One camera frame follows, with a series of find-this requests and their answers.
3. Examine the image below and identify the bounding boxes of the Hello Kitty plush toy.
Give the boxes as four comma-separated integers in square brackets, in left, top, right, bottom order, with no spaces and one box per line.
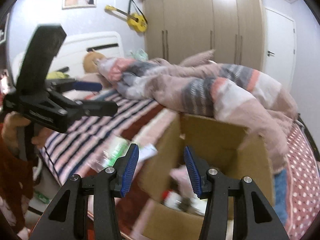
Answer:
[162,190,183,211]

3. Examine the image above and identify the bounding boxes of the yellow ukulele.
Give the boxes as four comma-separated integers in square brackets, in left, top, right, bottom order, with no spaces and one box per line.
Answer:
[105,0,148,33]

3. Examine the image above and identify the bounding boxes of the brown cardboard box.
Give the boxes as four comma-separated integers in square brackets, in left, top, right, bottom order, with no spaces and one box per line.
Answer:
[139,114,275,239]

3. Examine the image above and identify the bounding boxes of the white bed headboard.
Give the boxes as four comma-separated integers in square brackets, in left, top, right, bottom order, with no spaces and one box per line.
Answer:
[12,31,125,81]

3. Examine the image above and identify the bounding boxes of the striped fleece blanket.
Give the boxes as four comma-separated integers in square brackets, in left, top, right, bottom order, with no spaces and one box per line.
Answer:
[40,89,178,185]

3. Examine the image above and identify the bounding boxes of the person's left hand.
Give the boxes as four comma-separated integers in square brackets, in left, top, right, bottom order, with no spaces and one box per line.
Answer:
[1,112,52,156]

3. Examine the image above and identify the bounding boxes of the pink grey striped duvet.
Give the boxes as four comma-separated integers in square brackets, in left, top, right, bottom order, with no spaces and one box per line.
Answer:
[95,57,298,174]

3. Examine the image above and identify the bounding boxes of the pink pillow behind duvet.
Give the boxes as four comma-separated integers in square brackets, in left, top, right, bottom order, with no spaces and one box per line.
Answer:
[179,49,215,67]

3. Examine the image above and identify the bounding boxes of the beige wooden wardrobe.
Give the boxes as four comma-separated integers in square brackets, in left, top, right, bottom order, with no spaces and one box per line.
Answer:
[143,0,265,70]

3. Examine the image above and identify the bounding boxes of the cream towel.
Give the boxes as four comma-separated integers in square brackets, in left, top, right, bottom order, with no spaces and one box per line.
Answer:
[89,135,131,173]

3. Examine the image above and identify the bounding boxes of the white door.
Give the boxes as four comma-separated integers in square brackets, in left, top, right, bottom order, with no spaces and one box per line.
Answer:
[263,7,297,90]

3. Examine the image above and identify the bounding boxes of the green plush toy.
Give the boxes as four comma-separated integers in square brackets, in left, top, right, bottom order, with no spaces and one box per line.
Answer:
[46,72,70,80]

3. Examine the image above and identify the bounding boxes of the pink plush toy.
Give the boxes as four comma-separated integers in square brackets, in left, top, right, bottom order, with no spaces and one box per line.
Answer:
[170,165,194,198]

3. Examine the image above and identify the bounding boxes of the red polka dot sheet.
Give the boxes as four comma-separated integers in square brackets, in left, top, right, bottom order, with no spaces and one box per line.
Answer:
[285,124,319,239]

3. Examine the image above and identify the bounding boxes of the white paper tag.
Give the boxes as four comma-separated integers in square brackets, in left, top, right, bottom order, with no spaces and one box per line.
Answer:
[138,144,158,163]

